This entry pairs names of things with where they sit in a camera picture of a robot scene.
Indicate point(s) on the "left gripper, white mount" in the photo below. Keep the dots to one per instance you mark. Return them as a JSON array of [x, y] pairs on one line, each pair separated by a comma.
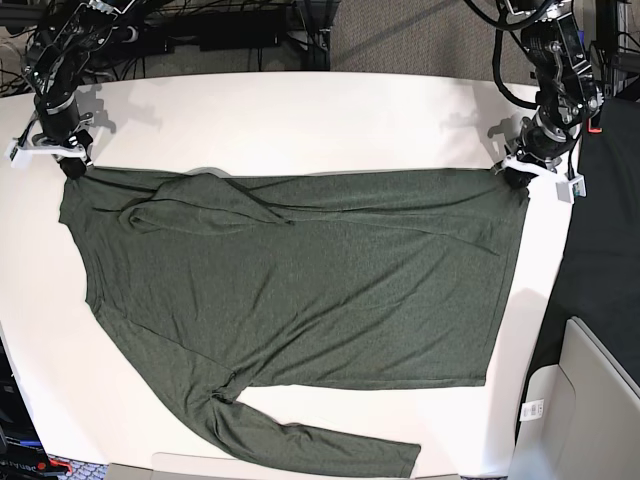
[[543, 151]]

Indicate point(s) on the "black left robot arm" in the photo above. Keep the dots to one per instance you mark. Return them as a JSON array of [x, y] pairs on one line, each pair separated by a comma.
[[568, 100]]

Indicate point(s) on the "right gripper, white mount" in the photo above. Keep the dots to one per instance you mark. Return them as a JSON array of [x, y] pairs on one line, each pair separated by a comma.
[[63, 136]]

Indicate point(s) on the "green long-sleeve T-shirt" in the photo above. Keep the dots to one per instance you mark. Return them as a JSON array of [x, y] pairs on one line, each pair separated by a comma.
[[371, 281]]

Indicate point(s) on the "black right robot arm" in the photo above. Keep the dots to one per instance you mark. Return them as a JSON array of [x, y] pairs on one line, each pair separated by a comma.
[[53, 66]]

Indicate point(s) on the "red clamp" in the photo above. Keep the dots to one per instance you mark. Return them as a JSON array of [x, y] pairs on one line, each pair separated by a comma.
[[593, 124]]

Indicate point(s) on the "beige plastic bin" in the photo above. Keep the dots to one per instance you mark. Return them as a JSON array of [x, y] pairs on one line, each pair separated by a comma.
[[581, 416]]

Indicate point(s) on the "black box on floor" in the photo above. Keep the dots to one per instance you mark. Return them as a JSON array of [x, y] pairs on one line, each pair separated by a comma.
[[212, 36]]

